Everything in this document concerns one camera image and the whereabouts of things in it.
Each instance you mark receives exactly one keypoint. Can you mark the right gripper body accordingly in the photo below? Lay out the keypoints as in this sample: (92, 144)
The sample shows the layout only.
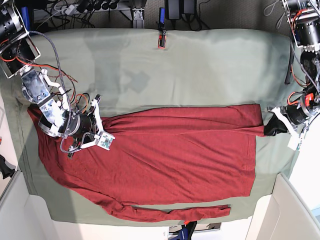
(86, 129)

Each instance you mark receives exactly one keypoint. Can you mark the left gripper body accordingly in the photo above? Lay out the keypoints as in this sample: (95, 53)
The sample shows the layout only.
(298, 114)

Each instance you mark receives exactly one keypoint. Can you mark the red long-sleeve T-shirt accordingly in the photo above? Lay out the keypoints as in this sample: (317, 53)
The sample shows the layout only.
(164, 156)

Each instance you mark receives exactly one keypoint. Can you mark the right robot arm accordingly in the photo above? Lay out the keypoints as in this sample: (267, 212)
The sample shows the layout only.
(59, 118)

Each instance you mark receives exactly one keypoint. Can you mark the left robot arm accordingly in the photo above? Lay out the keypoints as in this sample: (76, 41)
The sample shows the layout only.
(303, 17)

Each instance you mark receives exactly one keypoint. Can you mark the green table cloth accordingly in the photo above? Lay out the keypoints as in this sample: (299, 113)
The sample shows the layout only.
(219, 67)

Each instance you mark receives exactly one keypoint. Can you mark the white bin right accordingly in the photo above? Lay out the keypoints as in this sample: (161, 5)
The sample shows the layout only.
(283, 215)

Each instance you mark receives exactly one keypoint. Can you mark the white bin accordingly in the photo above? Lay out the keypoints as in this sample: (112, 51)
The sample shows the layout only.
(283, 215)
(24, 216)

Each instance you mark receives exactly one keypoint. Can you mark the black clamp far left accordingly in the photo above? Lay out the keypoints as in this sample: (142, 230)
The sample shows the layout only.
(5, 170)

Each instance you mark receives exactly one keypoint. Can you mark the white bin left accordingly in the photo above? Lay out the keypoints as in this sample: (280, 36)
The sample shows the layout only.
(24, 216)

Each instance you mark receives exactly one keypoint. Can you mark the blue black clamp top centre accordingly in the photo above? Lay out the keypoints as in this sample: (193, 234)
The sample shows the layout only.
(161, 28)

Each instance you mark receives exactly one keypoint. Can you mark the blue black clamp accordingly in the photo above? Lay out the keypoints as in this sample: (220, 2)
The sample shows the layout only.
(161, 28)
(186, 232)

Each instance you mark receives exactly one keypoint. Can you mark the blue black clamp bottom centre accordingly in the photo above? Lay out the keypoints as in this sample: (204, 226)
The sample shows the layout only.
(186, 232)

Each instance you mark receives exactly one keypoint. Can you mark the black power adapter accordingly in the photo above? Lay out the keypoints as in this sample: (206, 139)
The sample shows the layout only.
(174, 9)

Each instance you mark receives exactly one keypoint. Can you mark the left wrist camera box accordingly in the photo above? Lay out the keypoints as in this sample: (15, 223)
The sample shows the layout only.
(295, 143)

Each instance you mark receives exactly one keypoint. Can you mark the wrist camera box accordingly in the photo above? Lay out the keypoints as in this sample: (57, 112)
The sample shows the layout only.
(105, 140)
(295, 143)

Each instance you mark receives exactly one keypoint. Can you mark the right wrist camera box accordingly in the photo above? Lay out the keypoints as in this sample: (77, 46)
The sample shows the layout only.
(105, 140)

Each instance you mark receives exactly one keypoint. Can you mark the grey metal table bracket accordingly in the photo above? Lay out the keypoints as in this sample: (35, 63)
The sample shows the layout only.
(138, 18)

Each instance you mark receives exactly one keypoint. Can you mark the blue clamp handle top left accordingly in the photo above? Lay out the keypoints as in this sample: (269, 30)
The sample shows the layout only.
(24, 12)

